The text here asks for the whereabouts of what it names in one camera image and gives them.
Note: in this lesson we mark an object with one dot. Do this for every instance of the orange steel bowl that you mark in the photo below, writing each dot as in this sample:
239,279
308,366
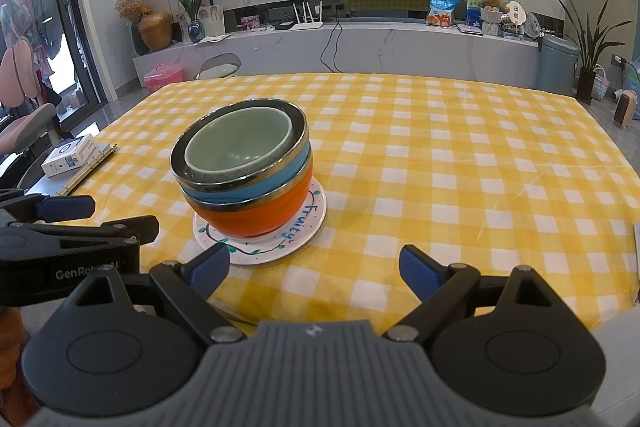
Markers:
260,217

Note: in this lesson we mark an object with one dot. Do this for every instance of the loose papers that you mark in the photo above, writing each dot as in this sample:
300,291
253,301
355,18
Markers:
215,38

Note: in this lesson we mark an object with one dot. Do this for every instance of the grey-blue trash can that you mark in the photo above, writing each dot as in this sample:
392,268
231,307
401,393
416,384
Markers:
556,67

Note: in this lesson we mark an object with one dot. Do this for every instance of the person's left forearm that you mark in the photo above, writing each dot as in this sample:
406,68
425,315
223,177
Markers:
7,347

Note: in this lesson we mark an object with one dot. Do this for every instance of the dried flower bunch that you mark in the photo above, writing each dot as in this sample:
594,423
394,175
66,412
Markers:
131,6

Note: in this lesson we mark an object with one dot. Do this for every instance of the blue steel bowl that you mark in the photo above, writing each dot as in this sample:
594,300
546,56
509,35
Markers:
295,167

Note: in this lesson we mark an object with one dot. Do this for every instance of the blue snack bag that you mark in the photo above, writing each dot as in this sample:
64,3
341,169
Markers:
442,9

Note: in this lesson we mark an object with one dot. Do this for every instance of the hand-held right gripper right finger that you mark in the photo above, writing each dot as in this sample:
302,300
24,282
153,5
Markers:
420,269

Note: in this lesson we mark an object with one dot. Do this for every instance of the decorated display plate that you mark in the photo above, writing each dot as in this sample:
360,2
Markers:
533,26

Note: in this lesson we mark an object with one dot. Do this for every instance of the pink space heater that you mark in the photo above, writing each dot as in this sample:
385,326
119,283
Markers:
626,109

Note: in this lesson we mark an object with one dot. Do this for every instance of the pink desk chair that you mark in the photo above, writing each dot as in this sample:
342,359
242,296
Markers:
25,122

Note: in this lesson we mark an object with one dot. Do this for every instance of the white marble television console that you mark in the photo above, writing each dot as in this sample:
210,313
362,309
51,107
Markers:
400,52

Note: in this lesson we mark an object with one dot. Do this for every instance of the golden vase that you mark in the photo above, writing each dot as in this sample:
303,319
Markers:
155,32

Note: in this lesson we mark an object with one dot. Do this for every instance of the plant in blue vase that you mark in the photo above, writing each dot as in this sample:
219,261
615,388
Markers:
195,29

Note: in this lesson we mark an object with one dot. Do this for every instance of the white round hand fan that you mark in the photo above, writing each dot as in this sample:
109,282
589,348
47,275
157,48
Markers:
515,14

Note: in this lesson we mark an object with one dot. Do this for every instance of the small black box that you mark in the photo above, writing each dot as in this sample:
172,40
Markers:
285,25

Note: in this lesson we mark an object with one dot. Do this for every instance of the white router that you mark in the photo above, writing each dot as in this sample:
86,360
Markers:
306,26

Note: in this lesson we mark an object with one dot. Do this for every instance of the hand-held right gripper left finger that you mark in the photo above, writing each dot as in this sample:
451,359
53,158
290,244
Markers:
212,264

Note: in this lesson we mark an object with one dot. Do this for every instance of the potted long-leaf plant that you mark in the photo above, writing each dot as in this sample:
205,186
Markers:
590,47

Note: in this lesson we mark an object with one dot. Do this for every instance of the white woven basket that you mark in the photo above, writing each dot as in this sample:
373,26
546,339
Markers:
600,84

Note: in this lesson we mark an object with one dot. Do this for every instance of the blue water bottle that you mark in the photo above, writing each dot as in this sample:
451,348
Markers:
634,79

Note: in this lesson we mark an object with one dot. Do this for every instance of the brown teddy bear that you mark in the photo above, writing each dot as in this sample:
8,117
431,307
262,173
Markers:
490,1

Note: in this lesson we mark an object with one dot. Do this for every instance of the black sliding door frame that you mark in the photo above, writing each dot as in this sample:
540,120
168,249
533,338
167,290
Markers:
75,7

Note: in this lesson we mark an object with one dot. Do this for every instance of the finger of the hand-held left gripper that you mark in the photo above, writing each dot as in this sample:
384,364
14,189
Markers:
65,207
100,229

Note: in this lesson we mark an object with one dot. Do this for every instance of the white cardboard box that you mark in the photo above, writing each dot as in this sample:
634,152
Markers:
67,155

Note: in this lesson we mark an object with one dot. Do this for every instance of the pink storage box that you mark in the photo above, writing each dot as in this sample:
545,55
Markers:
162,79

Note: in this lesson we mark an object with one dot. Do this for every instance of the yellow checked tablecloth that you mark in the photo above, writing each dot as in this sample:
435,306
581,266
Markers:
450,187

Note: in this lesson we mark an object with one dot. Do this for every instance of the large white fruit-print plate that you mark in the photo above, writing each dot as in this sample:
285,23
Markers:
310,212

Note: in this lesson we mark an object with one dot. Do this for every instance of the green ceramic bowl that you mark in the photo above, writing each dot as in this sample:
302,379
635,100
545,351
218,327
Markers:
235,147

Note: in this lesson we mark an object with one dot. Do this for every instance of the small photo frame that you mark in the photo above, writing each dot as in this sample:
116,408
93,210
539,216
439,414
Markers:
250,23

